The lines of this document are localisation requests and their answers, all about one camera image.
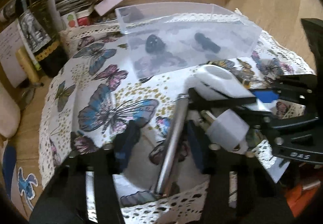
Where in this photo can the white handwritten note paper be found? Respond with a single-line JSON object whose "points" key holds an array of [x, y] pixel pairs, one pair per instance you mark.
{"points": [[10, 43]]}

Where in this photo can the butterfly print lace cloth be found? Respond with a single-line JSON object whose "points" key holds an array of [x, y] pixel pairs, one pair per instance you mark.
{"points": [[89, 102]]}

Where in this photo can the dark wine bottle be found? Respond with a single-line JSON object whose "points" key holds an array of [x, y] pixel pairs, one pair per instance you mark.
{"points": [[41, 37]]}

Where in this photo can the cream cylindrical bottle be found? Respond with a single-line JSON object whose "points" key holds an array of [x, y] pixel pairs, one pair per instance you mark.
{"points": [[9, 114]]}

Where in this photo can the small black clip microphone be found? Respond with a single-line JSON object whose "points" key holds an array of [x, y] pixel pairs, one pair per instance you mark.
{"points": [[155, 45]]}

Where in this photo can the silver metal flashlight tube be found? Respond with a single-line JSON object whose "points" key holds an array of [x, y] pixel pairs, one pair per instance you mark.
{"points": [[171, 145]]}

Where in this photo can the stack of books and papers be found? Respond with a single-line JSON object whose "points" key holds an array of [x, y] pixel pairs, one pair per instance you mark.
{"points": [[68, 14]]}

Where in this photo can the clear plastic storage box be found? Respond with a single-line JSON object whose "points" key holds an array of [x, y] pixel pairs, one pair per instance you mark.
{"points": [[179, 21]]}

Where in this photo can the yellow tube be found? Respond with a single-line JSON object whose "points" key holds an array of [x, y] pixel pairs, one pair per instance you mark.
{"points": [[27, 65]]}

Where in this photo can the small pink white box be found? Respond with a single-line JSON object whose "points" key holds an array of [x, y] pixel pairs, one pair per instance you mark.
{"points": [[105, 6]]}

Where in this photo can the white plug adapter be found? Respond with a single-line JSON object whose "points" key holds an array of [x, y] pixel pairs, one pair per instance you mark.
{"points": [[227, 130]]}

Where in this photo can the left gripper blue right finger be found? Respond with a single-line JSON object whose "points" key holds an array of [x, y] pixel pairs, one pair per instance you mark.
{"points": [[199, 145]]}

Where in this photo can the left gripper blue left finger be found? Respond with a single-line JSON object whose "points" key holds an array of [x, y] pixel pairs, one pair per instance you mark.
{"points": [[123, 145]]}

